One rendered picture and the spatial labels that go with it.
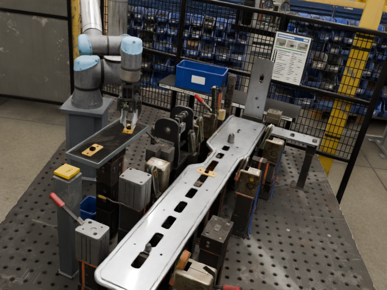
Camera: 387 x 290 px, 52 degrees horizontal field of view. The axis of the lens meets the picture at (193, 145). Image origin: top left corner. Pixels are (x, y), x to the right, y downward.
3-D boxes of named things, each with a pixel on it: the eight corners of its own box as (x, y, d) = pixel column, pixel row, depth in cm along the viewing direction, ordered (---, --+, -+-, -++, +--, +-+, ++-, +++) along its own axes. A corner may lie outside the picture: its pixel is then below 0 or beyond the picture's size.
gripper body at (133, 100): (116, 112, 149) (117, 82, 144) (121, 103, 157) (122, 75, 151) (136, 115, 149) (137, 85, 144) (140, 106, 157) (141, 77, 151)
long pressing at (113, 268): (155, 309, 106) (155, 305, 106) (85, 278, 113) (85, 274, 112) (268, 126, 221) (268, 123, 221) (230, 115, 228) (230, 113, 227)
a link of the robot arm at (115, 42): (106, 31, 152) (109, 39, 143) (135, 33, 156) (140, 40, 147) (106, 52, 156) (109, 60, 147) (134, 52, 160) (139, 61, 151)
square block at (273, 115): (266, 169, 236) (280, 115, 219) (254, 166, 238) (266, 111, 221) (269, 163, 243) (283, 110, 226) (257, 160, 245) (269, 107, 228)
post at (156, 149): (149, 227, 178) (156, 151, 159) (140, 224, 179) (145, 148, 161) (154, 221, 182) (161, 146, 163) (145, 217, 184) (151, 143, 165)
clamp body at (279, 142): (270, 204, 206) (285, 147, 189) (248, 197, 209) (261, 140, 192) (273, 195, 213) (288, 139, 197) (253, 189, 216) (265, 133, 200)
